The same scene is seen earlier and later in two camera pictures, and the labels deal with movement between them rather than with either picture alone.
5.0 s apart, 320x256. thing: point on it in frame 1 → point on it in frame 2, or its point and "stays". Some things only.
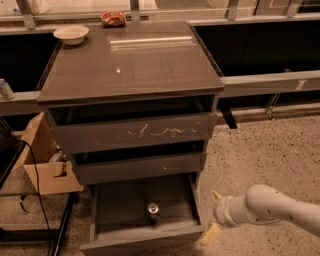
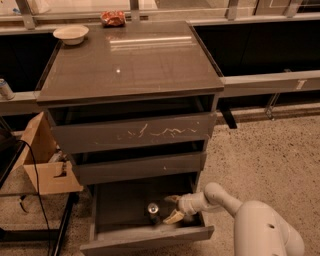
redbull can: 153,213 stays
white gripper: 221,210 → 187,204
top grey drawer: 88,136 stays
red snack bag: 113,18 stays
